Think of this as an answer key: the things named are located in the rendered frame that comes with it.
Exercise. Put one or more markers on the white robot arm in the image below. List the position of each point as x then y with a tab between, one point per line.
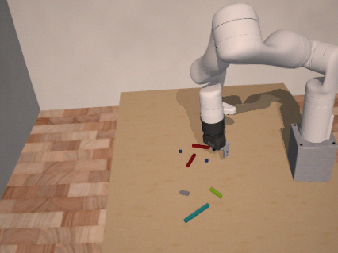
238	40

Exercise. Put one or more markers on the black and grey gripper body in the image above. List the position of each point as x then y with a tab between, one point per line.
213	125

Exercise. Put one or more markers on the lime green rod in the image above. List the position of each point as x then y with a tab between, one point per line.
215	192

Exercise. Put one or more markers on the short grey rod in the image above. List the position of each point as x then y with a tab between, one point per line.
184	192

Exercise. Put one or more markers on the turquoise rod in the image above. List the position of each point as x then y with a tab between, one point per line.
191	216

